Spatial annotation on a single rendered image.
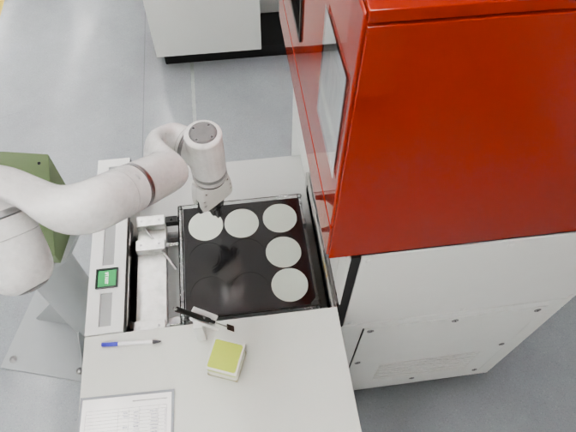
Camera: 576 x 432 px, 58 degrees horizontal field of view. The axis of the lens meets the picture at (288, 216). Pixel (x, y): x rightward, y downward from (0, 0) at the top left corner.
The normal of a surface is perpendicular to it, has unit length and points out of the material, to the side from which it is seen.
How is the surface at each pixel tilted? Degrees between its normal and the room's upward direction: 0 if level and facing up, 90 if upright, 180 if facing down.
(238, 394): 0
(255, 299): 0
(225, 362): 0
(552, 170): 90
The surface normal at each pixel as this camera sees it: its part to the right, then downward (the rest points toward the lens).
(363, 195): 0.13, 0.83
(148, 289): 0.01, -0.54
